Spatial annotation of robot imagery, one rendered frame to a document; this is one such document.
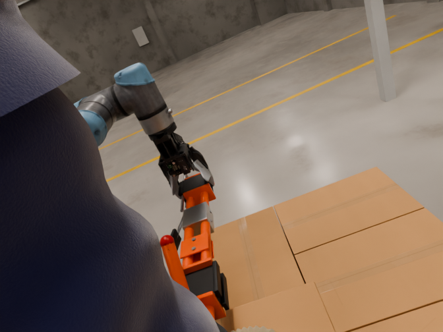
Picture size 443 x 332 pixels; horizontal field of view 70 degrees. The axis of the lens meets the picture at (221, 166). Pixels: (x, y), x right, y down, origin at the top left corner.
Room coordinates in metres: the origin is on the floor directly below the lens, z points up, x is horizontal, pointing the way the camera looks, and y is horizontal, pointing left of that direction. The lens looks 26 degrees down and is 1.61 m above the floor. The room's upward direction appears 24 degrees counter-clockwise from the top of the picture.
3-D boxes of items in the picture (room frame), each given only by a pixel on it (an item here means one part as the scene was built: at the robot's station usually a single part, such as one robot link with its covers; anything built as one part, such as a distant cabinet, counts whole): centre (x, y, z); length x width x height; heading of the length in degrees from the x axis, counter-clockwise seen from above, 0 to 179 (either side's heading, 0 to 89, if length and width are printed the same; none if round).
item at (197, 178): (0.76, 0.08, 1.20); 0.08 x 0.07 x 0.05; 173
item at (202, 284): (0.41, 0.13, 1.20); 0.10 x 0.08 x 0.06; 83
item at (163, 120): (0.74, 0.09, 1.42); 0.08 x 0.08 x 0.05
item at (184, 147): (0.73, 0.09, 1.34); 0.09 x 0.08 x 0.12; 173
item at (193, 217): (0.62, 0.10, 1.20); 0.07 x 0.07 x 0.04; 83
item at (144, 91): (0.74, 0.10, 1.50); 0.09 x 0.08 x 0.11; 86
